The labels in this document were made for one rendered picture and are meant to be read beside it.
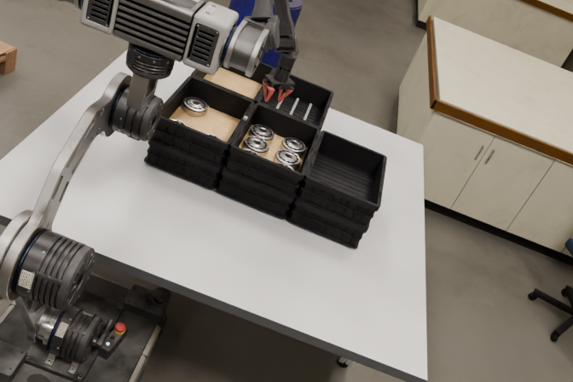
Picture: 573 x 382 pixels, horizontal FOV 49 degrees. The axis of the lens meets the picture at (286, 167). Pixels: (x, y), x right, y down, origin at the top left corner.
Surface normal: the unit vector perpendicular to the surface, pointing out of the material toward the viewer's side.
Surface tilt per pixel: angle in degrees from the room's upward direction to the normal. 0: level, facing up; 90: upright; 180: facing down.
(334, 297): 0
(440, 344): 0
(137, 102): 90
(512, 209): 90
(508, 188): 90
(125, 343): 0
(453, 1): 90
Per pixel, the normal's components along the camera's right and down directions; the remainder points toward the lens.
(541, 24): -0.18, 0.50
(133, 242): 0.33, -0.78
